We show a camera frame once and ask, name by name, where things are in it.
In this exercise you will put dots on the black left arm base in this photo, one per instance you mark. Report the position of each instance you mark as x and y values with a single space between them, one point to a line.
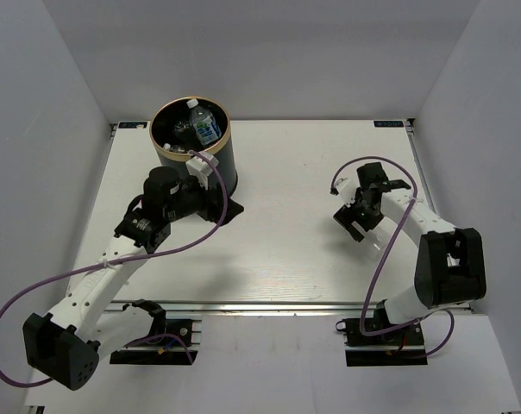
177 344

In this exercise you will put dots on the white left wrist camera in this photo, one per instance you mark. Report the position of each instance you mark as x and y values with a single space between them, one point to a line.
200 168

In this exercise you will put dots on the aluminium table rail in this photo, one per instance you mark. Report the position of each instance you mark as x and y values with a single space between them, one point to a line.
260 308
438 166

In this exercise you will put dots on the blue logo sticker right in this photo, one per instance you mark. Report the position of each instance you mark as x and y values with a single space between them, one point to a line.
388 124

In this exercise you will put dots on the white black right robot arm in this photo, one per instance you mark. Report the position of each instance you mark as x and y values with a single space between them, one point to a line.
450 267

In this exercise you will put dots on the clear bottle green-blue label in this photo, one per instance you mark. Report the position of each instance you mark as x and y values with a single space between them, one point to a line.
204 123

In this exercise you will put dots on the crushed Aquarius bottle blue label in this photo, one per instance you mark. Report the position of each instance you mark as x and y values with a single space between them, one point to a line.
178 148

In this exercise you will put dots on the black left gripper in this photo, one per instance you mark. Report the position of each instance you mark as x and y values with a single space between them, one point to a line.
212 211

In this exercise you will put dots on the blue logo sticker left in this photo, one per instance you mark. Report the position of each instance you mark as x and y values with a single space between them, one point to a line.
132 125

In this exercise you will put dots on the aluminium right table rail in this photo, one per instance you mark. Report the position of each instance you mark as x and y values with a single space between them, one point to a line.
438 166

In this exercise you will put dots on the aluminium front table rail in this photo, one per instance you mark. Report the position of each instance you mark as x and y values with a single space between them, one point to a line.
260 308

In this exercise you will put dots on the wide clear plastic bottle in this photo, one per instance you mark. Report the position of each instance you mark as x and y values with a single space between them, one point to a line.
374 243

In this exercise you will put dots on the clear bottle dark blue label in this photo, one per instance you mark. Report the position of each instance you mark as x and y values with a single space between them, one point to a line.
183 131

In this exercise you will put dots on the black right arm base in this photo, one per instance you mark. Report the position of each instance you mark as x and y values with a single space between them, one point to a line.
402 348

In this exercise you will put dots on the blue logo sticker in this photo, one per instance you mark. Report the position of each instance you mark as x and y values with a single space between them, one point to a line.
388 124
132 125

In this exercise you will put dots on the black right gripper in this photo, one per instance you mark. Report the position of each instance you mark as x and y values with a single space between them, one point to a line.
347 216

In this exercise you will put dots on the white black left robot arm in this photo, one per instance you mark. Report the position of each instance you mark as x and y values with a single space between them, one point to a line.
67 343

